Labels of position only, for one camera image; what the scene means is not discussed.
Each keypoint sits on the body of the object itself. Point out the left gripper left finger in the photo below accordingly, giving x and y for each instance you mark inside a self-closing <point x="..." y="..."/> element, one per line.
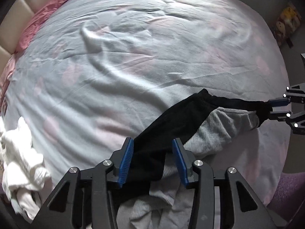
<point x="87" y="194"/>

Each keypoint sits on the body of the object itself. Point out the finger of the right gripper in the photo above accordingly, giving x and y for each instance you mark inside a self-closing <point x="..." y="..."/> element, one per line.
<point x="281" y="116"/>
<point x="278" y="102"/>

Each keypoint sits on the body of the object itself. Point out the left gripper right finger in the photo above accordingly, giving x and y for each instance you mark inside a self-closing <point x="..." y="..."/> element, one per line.
<point x="240" y="207"/>

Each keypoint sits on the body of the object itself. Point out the grey black raglan shirt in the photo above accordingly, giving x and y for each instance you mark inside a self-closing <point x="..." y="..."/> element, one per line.
<point x="204" y="123"/>

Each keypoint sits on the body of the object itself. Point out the cream white blanket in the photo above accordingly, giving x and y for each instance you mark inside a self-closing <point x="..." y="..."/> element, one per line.
<point x="24" y="174"/>

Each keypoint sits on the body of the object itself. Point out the colourful plush toy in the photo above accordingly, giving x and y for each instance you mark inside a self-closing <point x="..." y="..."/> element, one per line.
<point x="286" y="24"/>

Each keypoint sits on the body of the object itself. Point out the white pink bed sheet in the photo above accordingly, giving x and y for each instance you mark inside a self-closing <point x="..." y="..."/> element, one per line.
<point x="100" y="71"/>

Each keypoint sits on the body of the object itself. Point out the left pink pillow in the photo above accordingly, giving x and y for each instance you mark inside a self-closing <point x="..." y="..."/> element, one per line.
<point x="5" y="81"/>

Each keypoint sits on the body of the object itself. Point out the pink pillow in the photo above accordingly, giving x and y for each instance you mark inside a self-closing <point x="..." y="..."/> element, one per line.
<point x="36" y="23"/>
<point x="5" y="81"/>

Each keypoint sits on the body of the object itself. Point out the beige padded headboard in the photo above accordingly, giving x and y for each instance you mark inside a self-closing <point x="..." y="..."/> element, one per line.
<point x="14" y="23"/>

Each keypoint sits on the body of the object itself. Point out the right pink pillow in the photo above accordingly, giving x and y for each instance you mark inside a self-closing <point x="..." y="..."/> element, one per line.
<point x="36" y="23"/>

